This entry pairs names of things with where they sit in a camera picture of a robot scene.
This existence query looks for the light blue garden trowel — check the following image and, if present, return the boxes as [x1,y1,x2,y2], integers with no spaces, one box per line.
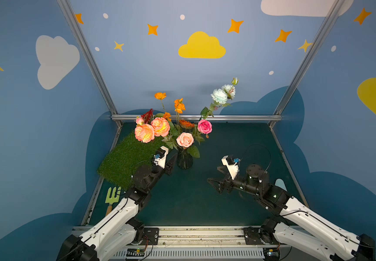
[275,178,288,191]

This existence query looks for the green artificial grass mat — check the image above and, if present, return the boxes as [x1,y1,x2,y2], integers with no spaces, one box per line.
[97,133,165,189]

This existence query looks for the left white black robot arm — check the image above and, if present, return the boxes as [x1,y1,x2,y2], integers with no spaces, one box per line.
[57,149,178,261]

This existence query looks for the orange gerbera flower stem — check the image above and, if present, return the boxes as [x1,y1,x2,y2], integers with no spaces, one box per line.
[179,120,196,129]

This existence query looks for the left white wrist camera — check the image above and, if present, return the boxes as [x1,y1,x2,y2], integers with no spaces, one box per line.
[153,146,169,169]

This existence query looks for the aluminium frame left post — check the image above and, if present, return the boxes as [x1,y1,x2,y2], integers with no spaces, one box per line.
[57,0,117,115]

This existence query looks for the green garden fork tool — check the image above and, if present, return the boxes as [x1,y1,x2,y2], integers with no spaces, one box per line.
[105,187,121,216]

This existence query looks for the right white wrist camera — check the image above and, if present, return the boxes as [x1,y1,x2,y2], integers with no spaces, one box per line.
[222,156,241,180]

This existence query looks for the orange poppy flower stem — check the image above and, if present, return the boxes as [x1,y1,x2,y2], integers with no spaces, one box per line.
[154,92,186,128]

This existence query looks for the dark glass vase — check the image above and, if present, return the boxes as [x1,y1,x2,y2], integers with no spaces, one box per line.
[177,149,193,170]

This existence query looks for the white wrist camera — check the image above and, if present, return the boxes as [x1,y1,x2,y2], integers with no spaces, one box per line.
[222,156,241,180]
[153,146,169,169]

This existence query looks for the peach pink rose stem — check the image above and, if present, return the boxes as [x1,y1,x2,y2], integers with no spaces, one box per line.
[176,132,194,149]

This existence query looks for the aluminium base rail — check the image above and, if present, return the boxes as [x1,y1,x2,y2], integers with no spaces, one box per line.
[62,224,342,261]

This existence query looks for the magenta rose stem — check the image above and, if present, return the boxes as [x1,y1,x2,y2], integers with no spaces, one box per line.
[196,120,213,144]

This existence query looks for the pale blue white flower stem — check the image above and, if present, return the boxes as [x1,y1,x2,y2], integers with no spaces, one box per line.
[200,77,239,120]

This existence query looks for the aluminium frame back bar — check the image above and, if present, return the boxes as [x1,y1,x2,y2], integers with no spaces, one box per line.
[111,114,282,122]

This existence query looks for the aluminium frame right post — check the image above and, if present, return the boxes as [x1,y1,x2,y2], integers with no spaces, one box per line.
[273,0,346,117]

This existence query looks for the dark red flower stem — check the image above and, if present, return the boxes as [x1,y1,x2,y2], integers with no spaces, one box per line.
[141,109,153,124]

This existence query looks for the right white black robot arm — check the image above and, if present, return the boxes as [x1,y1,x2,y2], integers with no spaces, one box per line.
[208,163,376,261]

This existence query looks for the aluminium frame post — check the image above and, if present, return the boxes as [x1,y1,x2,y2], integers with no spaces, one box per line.
[57,0,117,115]
[273,0,346,117]

